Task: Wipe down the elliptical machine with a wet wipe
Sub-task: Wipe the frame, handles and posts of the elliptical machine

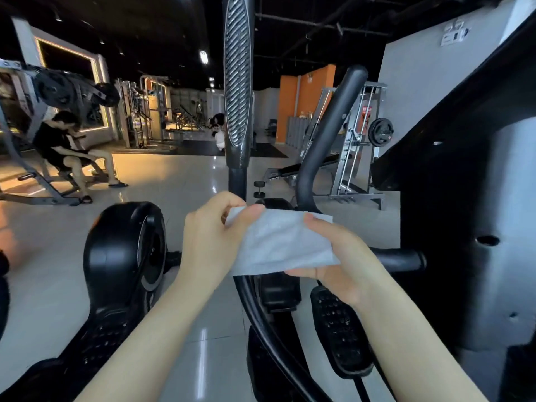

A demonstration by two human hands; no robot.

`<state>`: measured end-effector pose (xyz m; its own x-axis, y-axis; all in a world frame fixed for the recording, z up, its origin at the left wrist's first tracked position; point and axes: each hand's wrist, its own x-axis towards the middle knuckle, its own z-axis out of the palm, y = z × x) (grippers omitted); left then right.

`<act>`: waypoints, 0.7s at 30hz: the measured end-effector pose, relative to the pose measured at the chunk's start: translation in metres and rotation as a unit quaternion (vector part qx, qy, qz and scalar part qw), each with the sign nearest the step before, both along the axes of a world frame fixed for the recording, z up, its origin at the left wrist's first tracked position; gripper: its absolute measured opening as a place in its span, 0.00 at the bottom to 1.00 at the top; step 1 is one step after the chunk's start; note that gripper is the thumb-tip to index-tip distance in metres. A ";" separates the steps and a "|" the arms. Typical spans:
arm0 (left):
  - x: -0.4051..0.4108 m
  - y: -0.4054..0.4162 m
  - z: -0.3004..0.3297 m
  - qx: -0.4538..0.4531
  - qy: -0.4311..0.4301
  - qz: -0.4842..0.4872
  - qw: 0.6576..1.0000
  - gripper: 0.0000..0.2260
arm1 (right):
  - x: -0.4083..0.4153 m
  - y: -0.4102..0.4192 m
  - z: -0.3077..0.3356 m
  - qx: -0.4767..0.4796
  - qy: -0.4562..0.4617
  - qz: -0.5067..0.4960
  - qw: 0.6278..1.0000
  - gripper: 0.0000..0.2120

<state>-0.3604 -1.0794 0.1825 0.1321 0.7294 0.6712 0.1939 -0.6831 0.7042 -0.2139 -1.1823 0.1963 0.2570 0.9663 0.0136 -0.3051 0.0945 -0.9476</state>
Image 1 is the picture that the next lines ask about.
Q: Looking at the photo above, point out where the person's right forearm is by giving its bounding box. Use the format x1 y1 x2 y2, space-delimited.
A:
352 276 489 402

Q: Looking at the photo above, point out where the black elliptical machine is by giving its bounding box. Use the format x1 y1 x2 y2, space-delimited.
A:
0 200 184 402
219 0 536 402

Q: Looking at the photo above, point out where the white wet wipe sheet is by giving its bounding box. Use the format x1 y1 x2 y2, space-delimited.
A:
224 205 341 277

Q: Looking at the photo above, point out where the person's left forearm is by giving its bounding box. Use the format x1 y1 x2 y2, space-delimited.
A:
75 276 223 402

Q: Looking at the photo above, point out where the person's right hand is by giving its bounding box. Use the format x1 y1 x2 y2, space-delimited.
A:
285 213 388 308

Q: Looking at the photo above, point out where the weight bench rack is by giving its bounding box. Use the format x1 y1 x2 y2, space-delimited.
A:
253 79 395 212

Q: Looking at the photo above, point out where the person's left hand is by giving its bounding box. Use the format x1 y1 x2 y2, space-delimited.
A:
178 192 266 291

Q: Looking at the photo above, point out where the plate loaded gym machine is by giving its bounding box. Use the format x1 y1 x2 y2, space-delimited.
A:
0 58 122 206

